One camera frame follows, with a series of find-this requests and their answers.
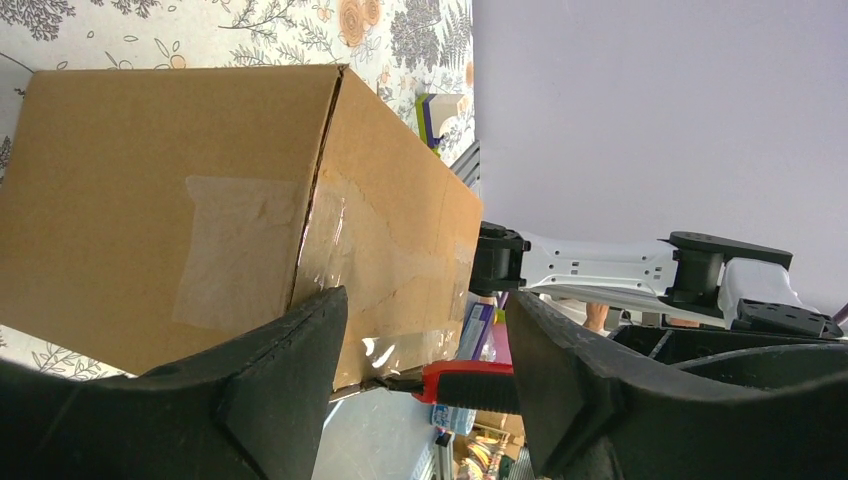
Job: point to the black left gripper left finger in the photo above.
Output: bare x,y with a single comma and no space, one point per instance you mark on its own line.
250,408

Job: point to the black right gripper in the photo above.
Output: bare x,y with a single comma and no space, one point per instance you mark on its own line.
761,361

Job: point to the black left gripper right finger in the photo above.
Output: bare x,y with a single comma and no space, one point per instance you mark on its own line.
583,425

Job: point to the red black utility knife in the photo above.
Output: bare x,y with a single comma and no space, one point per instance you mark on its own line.
465,384

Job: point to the brown cardboard express box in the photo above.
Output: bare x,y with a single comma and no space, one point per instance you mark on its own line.
147,215

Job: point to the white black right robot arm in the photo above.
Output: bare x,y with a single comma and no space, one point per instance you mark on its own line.
714,282

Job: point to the green purple toy block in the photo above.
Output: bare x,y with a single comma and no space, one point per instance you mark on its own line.
433,113

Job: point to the floral patterned table mat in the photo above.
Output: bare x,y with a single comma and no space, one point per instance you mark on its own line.
401,49

